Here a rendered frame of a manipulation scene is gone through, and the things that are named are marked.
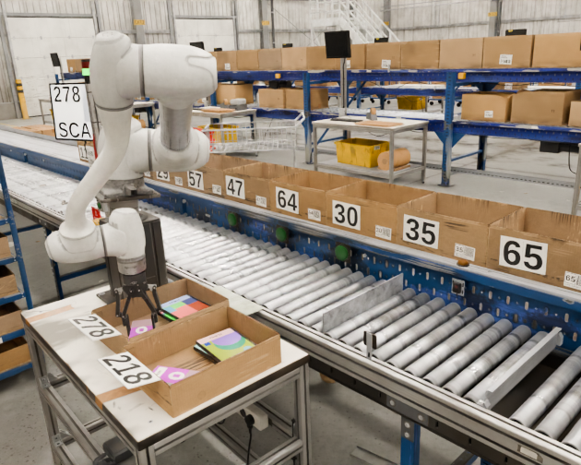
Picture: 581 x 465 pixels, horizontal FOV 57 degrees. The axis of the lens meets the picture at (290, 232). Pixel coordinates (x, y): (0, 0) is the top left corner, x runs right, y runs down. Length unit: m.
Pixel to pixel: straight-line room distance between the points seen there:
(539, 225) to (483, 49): 4.96
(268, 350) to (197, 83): 0.79
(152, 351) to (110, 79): 0.81
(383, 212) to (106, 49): 1.29
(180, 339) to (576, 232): 1.46
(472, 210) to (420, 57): 5.26
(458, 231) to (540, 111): 4.52
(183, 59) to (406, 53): 6.29
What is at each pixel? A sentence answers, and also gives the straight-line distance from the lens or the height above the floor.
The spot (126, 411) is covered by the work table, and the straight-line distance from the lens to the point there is 1.59.
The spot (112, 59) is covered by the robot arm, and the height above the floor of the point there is 1.65.
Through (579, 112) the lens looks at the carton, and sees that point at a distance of 6.38.
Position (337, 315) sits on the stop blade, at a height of 0.77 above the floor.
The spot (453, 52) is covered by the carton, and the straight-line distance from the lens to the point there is 7.24.
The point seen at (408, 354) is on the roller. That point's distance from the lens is 1.75.
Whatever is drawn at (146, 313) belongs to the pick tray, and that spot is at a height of 0.77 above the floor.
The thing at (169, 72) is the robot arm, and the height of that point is 1.62.
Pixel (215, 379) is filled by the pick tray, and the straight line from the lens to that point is 1.55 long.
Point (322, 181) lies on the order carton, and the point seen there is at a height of 1.00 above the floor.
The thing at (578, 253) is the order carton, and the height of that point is 1.02.
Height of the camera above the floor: 1.65
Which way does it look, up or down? 19 degrees down
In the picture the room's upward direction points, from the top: 2 degrees counter-clockwise
